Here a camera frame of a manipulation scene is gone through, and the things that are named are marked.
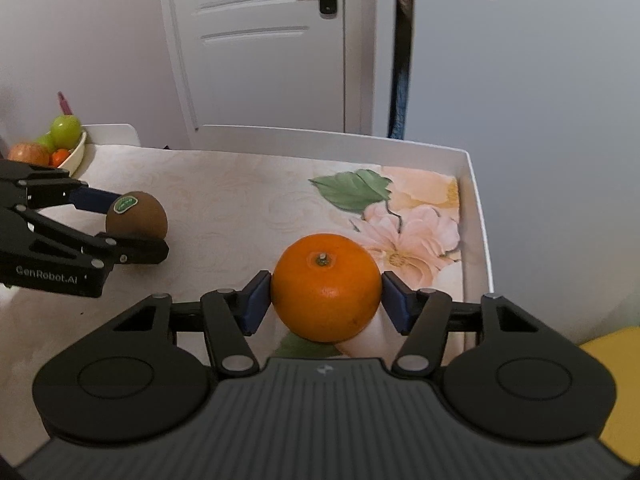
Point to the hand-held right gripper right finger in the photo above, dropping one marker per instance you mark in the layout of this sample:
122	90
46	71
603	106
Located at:
395	302

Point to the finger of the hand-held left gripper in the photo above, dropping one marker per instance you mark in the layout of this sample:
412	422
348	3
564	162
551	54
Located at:
92	199
60	260

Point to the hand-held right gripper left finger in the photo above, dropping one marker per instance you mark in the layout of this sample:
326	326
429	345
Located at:
256	300

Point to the cream oval bowl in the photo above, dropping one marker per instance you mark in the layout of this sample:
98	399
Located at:
76	157

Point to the brown kiwi with green sticker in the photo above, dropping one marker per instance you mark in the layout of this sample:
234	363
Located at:
137	217

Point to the large orange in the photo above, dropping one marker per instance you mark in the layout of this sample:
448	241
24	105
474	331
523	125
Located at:
325	295

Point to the small tangerine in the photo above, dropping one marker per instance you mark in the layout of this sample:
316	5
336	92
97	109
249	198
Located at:
60	157

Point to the white chair back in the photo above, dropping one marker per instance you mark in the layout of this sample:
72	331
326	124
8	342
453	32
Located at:
112	134

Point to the small green apple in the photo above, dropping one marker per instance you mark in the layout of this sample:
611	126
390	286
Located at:
46	142

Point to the large green apple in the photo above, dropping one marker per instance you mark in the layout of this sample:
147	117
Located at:
66	130

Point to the large yellow red apple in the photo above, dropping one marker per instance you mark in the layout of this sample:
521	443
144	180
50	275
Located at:
27	154

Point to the floral tablecloth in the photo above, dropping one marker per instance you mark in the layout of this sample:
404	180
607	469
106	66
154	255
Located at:
240	200

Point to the white panelled door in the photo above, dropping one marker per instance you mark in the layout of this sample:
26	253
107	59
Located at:
260	60

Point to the dark blue cloth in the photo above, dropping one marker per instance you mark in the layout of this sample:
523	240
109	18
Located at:
401	75

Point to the yellow seat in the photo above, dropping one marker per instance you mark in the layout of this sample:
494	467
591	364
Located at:
617	375

